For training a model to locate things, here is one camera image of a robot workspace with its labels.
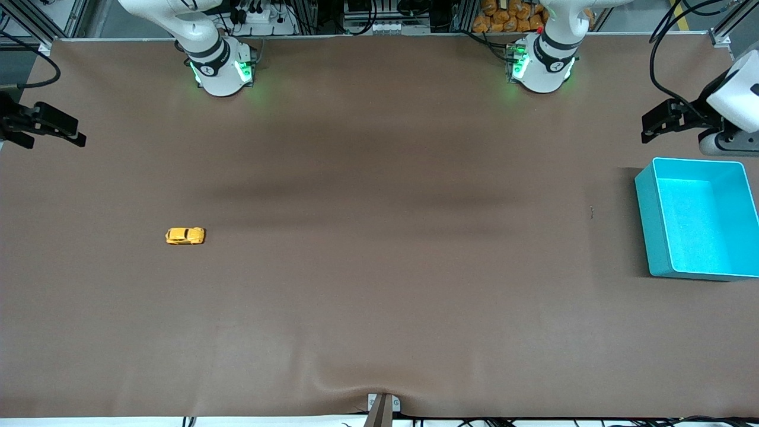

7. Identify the yellow toy beetle car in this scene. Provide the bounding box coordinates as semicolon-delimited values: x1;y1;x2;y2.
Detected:
165;227;206;246

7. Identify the teal plastic storage bin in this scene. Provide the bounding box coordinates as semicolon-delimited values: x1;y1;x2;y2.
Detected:
634;157;759;282

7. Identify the white power strip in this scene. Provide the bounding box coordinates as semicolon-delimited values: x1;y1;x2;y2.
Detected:
233;0;298;35

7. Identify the black electronics rack unit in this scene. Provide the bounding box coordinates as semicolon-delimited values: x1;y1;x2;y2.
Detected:
343;0;452;34

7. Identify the brown table mat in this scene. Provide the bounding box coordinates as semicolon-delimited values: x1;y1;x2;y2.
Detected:
0;36;759;419

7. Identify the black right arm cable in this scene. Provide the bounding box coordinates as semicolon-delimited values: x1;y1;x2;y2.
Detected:
0;30;62;90

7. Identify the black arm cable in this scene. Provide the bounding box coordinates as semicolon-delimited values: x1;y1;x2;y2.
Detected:
0;30;62;90
649;0;715;119

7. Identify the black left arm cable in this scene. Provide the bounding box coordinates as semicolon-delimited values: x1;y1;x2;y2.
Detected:
649;0;715;119

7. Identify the aluminium frame profile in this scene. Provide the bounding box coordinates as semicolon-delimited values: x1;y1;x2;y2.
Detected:
709;0;759;48
0;0;91;51

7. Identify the metal clamp bracket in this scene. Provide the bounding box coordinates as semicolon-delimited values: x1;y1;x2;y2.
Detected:
367;393;401;413

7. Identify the brown camera post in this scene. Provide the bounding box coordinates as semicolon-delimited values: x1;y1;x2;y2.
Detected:
363;394;395;427

